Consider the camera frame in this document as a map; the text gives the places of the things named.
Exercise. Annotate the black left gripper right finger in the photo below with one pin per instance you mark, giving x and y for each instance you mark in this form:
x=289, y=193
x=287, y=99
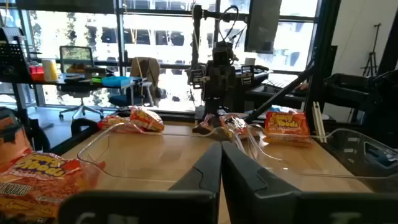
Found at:
x=248, y=199

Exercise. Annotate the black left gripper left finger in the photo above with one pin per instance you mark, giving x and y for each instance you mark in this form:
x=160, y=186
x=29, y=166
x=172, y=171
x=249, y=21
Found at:
x=199, y=174

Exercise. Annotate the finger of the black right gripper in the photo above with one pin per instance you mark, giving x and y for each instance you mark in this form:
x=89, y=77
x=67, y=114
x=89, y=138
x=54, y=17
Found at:
x=224, y=79
x=218, y=79

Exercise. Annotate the black Fire Noodle packet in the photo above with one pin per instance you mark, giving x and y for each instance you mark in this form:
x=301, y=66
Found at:
x=203, y=127

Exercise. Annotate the ramen packets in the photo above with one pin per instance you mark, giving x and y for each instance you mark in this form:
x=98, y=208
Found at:
x=237, y=124

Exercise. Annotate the orange Saucy Noods packet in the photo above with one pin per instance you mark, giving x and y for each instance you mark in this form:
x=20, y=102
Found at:
x=146, y=119
x=40, y=183
x=287, y=127
x=112, y=122

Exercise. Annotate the clear plastic bin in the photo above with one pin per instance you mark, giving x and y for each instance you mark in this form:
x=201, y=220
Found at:
x=140, y=155
x=357, y=161

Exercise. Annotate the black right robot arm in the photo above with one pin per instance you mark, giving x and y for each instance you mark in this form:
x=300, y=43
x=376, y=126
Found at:
x=217, y=107

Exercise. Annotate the black equipment table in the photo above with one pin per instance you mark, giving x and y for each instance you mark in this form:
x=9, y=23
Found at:
x=273, y=93

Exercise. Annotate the beige jacket on chair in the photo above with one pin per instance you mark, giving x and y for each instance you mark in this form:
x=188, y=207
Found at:
x=146, y=70

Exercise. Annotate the dark hanging panel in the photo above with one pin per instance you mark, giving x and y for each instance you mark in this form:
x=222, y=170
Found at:
x=262, y=25

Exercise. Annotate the blue box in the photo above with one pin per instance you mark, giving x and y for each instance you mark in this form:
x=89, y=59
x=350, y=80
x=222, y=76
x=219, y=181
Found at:
x=116, y=81

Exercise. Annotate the white strip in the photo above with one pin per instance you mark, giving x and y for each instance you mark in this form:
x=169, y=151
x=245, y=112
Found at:
x=321, y=123
x=316, y=123

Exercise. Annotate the office chair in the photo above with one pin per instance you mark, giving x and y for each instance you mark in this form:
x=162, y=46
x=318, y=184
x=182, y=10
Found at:
x=77, y=88

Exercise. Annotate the computer monitor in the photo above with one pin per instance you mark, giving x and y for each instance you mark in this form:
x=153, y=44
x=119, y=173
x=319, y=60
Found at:
x=76, y=57

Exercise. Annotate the dark office desk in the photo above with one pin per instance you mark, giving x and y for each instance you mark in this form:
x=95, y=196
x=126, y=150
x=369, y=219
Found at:
x=71, y=84

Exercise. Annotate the black tripod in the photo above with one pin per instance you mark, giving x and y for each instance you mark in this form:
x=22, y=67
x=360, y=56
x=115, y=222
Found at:
x=371, y=62

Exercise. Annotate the yellow container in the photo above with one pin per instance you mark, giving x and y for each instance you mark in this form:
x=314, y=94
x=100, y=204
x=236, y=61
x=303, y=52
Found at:
x=49, y=70

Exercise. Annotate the red box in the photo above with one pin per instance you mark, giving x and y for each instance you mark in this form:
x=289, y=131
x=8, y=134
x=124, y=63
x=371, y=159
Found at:
x=36, y=74

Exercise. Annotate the black pegboard rack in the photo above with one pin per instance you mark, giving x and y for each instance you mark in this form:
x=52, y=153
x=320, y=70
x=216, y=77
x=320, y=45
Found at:
x=12, y=59

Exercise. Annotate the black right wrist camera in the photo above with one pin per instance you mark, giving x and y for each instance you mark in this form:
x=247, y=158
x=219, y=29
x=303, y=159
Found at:
x=222, y=53

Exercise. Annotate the black aluminium table frame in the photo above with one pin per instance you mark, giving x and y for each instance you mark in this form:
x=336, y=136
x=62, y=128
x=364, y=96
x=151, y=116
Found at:
x=317, y=77

